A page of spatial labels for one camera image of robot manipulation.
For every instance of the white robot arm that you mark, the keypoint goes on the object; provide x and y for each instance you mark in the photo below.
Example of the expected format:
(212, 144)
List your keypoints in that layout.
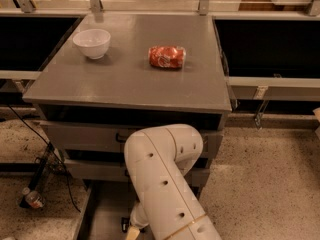
(157, 159)

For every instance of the black rxbar chocolate bar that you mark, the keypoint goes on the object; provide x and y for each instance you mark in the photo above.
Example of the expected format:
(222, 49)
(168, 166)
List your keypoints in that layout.
(125, 224)

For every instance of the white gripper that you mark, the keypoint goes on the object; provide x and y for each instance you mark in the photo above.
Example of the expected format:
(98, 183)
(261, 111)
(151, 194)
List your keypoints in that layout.
(137, 218)

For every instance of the grey top drawer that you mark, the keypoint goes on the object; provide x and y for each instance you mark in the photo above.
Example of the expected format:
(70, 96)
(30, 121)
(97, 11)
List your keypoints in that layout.
(101, 137)

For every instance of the grey drawer cabinet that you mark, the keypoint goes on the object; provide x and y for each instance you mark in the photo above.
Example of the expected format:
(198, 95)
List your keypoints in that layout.
(123, 88)

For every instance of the black top drawer handle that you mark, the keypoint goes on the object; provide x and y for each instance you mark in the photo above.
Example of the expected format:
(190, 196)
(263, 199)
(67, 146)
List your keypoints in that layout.
(121, 138)

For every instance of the grey open bottom drawer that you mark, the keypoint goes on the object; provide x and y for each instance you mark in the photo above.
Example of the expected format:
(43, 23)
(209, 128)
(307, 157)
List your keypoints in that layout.
(106, 202)

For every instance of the white ceramic bowl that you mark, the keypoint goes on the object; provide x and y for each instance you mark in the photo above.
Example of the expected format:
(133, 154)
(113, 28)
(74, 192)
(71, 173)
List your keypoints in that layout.
(92, 43)

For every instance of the black stand on floor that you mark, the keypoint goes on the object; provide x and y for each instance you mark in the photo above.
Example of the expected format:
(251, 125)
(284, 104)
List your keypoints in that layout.
(39, 171)

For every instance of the grey middle drawer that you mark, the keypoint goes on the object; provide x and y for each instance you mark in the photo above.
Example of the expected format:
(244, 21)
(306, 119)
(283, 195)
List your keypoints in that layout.
(106, 171)

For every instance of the plastic bottle on floor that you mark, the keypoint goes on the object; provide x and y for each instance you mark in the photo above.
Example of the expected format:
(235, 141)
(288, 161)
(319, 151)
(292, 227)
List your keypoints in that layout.
(32, 199)

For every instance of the crushed red soda can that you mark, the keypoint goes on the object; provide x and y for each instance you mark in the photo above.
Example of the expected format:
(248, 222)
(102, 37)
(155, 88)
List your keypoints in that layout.
(172, 57)

